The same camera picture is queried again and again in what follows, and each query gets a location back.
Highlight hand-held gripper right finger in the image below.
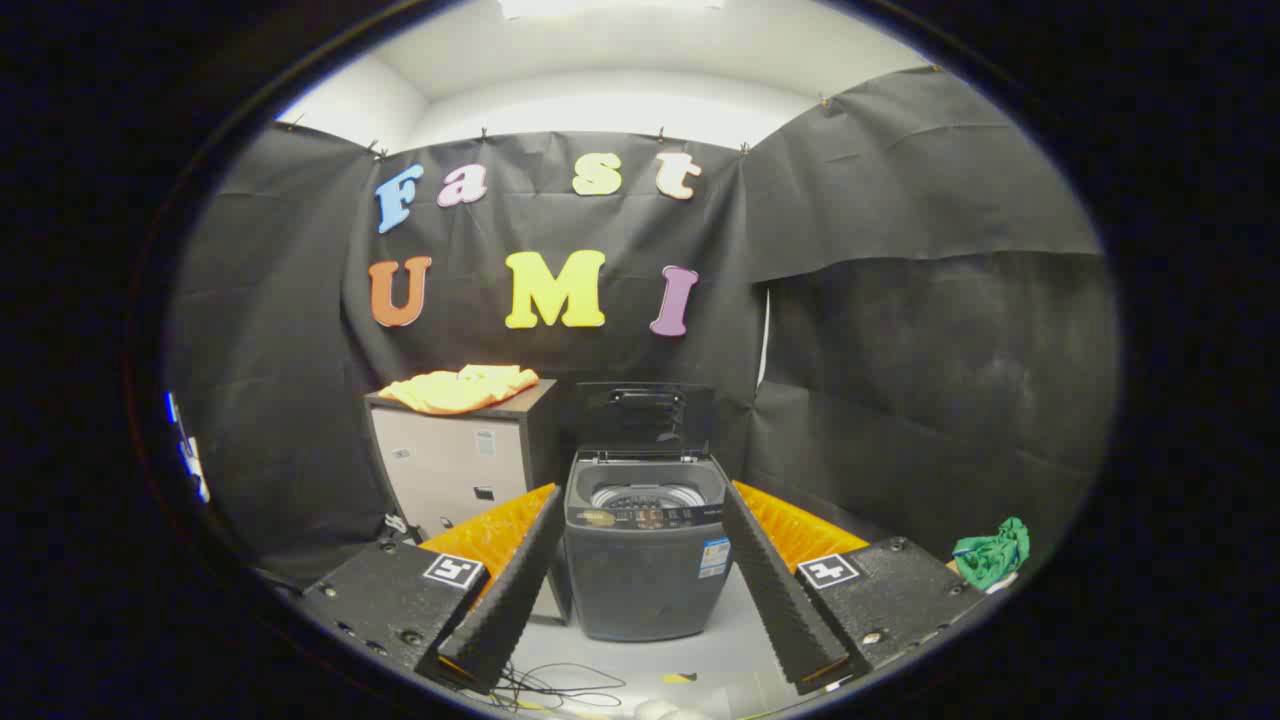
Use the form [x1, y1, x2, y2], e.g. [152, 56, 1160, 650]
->
[720, 480, 991, 697]

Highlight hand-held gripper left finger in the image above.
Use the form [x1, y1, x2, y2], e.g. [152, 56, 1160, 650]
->
[300, 483, 566, 696]

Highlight grey washing machine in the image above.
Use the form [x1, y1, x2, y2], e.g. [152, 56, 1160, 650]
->
[563, 452, 733, 643]

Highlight orange polo shirt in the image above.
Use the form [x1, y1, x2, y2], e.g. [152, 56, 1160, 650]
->
[378, 364, 541, 416]

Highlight green cloth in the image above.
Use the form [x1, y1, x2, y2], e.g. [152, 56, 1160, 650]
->
[952, 516, 1031, 591]

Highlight grey cabinet with dark top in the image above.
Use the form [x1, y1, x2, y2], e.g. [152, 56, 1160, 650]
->
[364, 378, 576, 626]

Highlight white and blue object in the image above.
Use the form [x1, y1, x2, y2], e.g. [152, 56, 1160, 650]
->
[165, 390, 213, 504]

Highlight black floor cables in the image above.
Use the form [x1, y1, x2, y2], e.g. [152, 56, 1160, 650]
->
[495, 660, 628, 713]

